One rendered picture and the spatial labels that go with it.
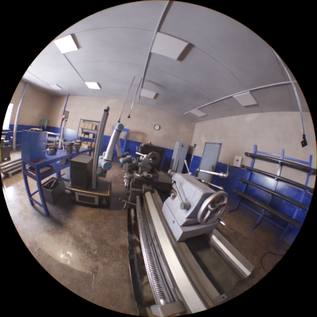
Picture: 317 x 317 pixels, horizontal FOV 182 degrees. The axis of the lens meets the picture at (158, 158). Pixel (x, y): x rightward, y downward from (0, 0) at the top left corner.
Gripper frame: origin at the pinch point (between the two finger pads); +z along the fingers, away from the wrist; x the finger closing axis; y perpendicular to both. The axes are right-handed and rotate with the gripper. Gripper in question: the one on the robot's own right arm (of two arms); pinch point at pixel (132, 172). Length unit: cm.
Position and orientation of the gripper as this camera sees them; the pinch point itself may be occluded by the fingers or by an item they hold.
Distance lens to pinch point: 189.3
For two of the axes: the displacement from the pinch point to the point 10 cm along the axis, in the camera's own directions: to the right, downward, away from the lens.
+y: -8.6, 2.6, -4.3
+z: 0.7, 9.1, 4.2
